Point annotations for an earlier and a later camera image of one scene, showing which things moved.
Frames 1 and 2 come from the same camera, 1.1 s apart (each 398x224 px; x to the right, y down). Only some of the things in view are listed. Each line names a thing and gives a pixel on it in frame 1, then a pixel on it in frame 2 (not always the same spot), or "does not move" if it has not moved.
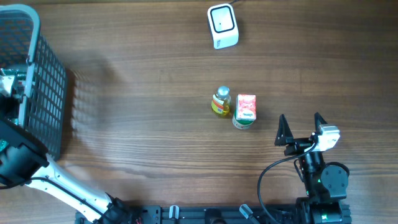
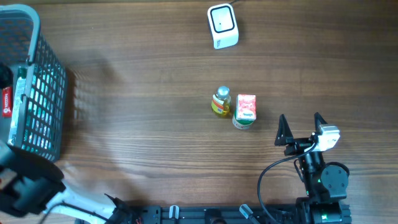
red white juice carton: (246, 107) does not move
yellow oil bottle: (221, 101) does not move
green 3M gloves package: (13, 83) → (35, 118)
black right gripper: (298, 144) does not move
